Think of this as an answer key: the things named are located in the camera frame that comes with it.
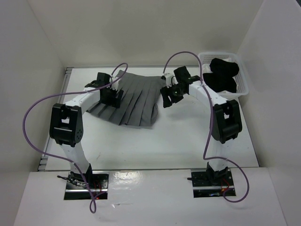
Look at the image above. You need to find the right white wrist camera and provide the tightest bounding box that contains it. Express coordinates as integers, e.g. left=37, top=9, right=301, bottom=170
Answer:
left=161, top=73, right=175, bottom=88

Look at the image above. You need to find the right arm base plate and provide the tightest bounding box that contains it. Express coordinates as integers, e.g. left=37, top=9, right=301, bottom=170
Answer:
left=187, top=169, right=236, bottom=198

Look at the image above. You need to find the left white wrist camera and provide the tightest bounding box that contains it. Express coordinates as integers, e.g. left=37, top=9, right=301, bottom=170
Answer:
left=108, top=76, right=120, bottom=91

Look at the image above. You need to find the purple cable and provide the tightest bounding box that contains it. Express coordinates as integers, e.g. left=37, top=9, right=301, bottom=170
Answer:
left=163, top=51, right=250, bottom=202
left=22, top=62, right=129, bottom=214

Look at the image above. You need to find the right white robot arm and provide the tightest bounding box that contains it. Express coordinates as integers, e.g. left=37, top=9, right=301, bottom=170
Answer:
left=160, top=66, right=242, bottom=185

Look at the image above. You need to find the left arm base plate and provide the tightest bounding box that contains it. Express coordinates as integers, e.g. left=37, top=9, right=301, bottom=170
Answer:
left=64, top=171, right=109, bottom=201

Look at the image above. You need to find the white plastic basket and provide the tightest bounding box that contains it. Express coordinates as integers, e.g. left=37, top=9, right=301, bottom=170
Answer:
left=198, top=51, right=249, bottom=100

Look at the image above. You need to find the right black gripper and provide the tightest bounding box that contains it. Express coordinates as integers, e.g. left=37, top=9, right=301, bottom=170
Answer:
left=160, top=82, right=186, bottom=108

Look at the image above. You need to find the aluminium table edge rail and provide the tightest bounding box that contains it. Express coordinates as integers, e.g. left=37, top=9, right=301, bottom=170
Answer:
left=38, top=67, right=73, bottom=171

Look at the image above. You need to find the black skirt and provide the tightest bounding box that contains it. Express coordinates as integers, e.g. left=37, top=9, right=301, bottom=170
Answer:
left=202, top=58, right=240, bottom=93

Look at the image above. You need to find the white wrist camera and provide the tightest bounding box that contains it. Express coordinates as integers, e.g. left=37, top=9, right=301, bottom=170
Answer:
left=161, top=73, right=175, bottom=88
left=108, top=76, right=120, bottom=91

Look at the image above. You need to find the white garment in basket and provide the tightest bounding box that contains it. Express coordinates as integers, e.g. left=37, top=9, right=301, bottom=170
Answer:
left=201, top=57, right=240, bottom=95

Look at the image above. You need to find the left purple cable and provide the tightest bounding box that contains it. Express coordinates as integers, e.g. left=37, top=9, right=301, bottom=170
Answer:
left=22, top=62, right=129, bottom=214

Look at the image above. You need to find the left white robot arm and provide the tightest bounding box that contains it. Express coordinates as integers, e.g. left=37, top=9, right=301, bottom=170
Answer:
left=49, top=73, right=123, bottom=188

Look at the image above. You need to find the grey pleated skirt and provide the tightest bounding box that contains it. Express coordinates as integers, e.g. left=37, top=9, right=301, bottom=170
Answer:
left=87, top=70, right=165, bottom=127

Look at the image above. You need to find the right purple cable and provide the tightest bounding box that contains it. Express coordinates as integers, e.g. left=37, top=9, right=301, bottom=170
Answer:
left=163, top=51, right=250, bottom=202

